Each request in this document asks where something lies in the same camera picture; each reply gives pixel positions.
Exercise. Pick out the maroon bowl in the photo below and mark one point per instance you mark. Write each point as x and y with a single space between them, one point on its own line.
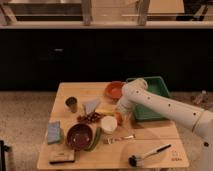
79 137

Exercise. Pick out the dark red grape bunch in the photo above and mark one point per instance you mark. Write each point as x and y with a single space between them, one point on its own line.
90 118

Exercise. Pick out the dark metal cup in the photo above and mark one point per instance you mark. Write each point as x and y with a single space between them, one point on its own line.
71 103

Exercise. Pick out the silver fork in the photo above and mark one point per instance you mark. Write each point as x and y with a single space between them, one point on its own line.
114 139

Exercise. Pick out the brown wooden block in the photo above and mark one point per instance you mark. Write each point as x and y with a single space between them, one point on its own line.
61 156

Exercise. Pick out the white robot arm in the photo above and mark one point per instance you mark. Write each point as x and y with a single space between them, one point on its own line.
196 119

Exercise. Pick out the black white dish brush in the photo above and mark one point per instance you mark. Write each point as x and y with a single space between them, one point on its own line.
137 160

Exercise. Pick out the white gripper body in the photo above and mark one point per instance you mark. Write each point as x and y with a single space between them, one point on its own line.
124 106

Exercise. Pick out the blue grey folded cloth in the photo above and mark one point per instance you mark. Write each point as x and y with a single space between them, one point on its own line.
91 105

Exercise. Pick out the green cucumber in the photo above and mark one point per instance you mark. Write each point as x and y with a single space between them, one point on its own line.
96 139

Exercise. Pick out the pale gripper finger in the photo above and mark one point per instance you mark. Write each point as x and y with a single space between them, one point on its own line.
127 119

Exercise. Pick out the green plastic tray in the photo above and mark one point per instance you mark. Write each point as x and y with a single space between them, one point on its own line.
147 113

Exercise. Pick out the orange plastic bowl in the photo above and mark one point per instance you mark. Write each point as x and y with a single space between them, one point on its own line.
114 89

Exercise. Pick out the white paper cup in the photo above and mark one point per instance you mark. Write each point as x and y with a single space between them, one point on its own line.
108 124

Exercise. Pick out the red yellow apple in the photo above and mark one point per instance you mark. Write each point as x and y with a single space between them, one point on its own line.
119 118

